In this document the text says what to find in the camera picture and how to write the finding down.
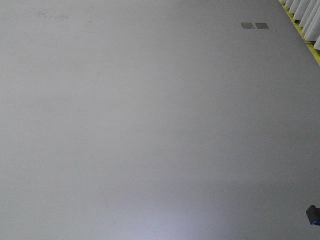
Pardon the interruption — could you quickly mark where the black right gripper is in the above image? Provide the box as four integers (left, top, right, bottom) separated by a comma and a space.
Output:
306, 205, 320, 225

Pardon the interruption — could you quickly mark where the yellow black floor tape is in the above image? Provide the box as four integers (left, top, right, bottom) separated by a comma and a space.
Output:
277, 0, 320, 66

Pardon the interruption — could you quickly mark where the white ribbed curtain panel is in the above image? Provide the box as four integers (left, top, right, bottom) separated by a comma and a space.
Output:
284, 0, 320, 50

